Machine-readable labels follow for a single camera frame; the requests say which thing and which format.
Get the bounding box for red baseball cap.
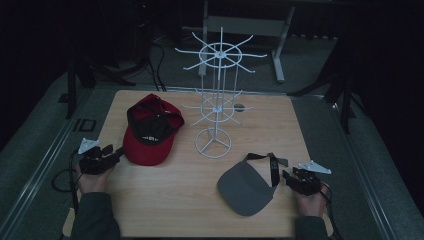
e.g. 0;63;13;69
122;93;185;167

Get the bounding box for person's right hand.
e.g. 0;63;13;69
294;182;330;219

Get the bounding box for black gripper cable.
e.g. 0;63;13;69
51;149;82;214
319;182;344;240

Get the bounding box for white wire hat rack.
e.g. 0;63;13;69
174;27;268;159

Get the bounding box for black rectangular floor bracket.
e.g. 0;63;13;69
72;118;97;133

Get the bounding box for person's left hand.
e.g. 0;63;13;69
73;163;113;195

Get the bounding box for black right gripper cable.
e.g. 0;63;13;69
319;182;344;240

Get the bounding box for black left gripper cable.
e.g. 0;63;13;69
51;149;82;214

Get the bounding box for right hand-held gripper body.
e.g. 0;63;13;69
288;160;333;196

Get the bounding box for gray metal desk frame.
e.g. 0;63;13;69
199;0;296;84

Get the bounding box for black floor cables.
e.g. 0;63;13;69
145;39;168;92

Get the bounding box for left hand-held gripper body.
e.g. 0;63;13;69
77;137;121;176

